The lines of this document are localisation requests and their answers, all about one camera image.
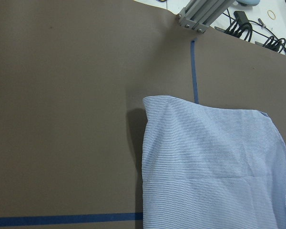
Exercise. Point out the light blue striped shirt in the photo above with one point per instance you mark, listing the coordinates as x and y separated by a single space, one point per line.
211 168

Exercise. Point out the aluminium frame post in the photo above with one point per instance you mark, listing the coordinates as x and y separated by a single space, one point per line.
198 15

